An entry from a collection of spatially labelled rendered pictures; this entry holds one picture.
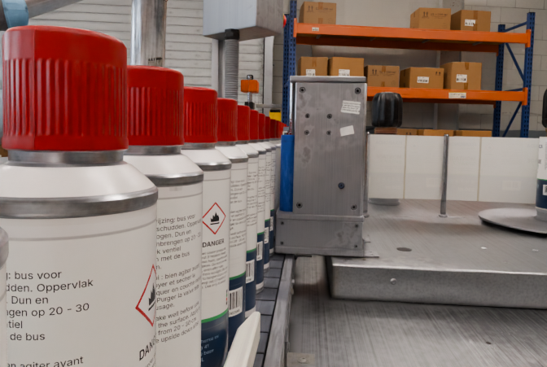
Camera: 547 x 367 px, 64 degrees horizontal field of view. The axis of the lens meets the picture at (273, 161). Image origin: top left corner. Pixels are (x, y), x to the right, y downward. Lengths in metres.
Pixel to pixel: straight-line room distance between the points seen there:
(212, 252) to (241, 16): 0.78
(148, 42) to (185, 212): 0.99
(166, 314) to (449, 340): 0.42
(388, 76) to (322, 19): 0.97
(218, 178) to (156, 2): 0.95
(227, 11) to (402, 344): 0.77
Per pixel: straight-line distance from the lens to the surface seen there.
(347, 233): 0.66
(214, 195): 0.26
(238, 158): 0.33
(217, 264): 0.27
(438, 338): 0.57
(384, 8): 6.13
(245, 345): 0.28
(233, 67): 0.98
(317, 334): 0.54
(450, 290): 0.67
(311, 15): 5.05
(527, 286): 0.71
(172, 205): 0.18
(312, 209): 0.65
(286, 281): 0.56
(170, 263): 0.19
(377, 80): 5.14
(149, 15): 1.17
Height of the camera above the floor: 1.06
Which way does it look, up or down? 3 degrees down
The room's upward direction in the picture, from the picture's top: 1 degrees clockwise
